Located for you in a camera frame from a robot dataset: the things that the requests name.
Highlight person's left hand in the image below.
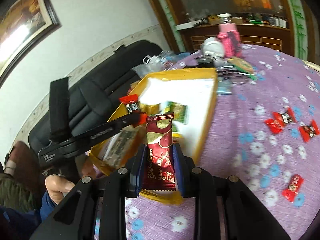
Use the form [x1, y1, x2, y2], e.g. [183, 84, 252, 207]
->
[45, 175, 75, 204]

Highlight yellow sandwich cracker pack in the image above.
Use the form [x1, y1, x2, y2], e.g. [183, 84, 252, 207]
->
[139, 102, 161, 116]

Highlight pink sleeved glass bottle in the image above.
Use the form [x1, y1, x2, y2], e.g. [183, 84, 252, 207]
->
[217, 13, 242, 57]

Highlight clear plastic bag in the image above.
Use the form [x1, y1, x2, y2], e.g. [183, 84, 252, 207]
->
[132, 50, 191, 79]

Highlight green pea snack packet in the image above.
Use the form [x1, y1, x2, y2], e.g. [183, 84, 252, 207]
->
[164, 101, 188, 124]

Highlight small black device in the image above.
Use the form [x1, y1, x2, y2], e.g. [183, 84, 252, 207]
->
[196, 56, 216, 68]

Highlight dark red chocolate bar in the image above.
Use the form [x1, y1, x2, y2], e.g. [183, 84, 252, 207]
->
[142, 112, 176, 191]
[119, 94, 147, 127]

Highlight purple floral tablecloth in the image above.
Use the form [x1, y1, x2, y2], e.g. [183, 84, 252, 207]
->
[94, 43, 320, 240]

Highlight orange cracker pack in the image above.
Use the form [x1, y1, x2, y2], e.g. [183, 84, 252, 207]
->
[98, 125, 145, 168]

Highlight eyeglasses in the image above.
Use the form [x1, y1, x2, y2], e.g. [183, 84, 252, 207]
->
[217, 70, 250, 85]

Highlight framed wall picture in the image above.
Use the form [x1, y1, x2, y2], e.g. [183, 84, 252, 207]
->
[1, 0, 60, 85]

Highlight red cartoon candy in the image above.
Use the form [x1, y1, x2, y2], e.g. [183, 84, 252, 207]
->
[281, 174, 304, 202]

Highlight round biscuit green pack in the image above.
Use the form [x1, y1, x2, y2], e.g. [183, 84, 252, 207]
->
[227, 56, 257, 81]

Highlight white round lidded container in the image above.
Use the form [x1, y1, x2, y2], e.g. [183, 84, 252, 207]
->
[201, 37, 225, 58]

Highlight blue card pouch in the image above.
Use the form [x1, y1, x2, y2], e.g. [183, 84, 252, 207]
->
[217, 80, 232, 95]

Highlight red black candy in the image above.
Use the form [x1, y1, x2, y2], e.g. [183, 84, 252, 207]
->
[264, 107, 296, 134]
[299, 120, 319, 142]

